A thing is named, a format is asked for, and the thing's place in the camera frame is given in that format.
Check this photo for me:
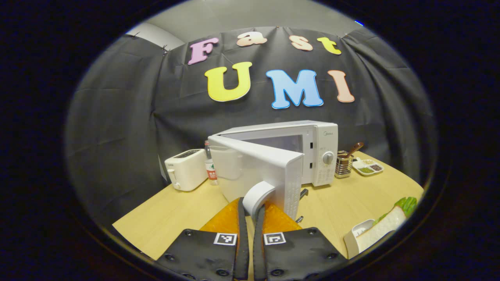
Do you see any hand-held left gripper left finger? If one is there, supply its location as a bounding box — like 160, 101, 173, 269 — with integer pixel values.
156, 197, 250, 281

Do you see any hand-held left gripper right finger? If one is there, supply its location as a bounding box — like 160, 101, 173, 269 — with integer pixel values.
253, 201, 348, 281

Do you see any white microwave oven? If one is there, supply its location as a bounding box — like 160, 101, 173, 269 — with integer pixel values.
208, 120, 339, 224

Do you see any sandwich with lettuce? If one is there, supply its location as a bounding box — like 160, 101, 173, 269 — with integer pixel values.
356, 196, 418, 252

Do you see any clear bottle with red label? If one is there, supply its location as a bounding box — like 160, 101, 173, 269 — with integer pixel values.
204, 140, 218, 186

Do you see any white toaster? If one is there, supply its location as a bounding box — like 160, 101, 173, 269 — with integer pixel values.
164, 149, 209, 192

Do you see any white ridged tray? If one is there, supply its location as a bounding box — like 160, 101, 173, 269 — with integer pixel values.
344, 219, 395, 260

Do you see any metal utensil holder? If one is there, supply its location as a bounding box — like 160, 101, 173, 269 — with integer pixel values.
335, 150, 354, 179

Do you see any white divided condiment dish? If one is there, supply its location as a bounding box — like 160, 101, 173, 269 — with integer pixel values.
352, 158, 384, 176

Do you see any wooden spoon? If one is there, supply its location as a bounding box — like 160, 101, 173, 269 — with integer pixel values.
344, 142, 364, 158

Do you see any black backdrop cloth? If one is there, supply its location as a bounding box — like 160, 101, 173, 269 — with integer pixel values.
64, 25, 436, 235

